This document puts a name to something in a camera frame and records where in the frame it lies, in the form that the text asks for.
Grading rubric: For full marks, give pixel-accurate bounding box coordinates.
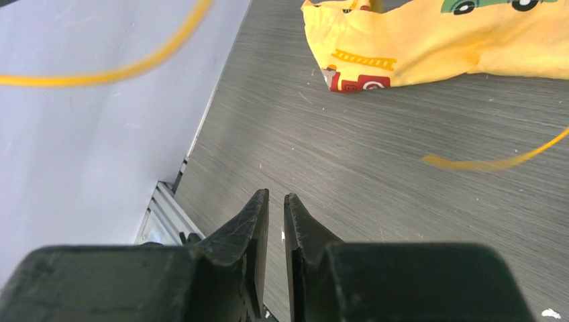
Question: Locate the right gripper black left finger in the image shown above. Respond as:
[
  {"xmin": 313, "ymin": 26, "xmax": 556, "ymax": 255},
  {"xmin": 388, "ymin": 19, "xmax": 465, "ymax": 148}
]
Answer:
[{"xmin": 1, "ymin": 189, "xmax": 269, "ymax": 321}]

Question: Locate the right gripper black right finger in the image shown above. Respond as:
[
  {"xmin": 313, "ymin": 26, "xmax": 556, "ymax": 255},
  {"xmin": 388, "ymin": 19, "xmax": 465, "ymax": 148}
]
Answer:
[{"xmin": 284, "ymin": 194, "xmax": 533, "ymax": 321}]

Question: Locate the yellow wire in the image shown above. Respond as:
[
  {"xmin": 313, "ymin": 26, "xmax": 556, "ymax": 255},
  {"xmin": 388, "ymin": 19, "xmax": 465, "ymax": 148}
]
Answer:
[{"xmin": 0, "ymin": 0, "xmax": 569, "ymax": 172}]

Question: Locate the yellow snack bag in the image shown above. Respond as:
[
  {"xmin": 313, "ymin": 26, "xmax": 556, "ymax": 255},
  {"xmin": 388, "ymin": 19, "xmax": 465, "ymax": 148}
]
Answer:
[{"xmin": 301, "ymin": 1, "xmax": 568, "ymax": 93}]

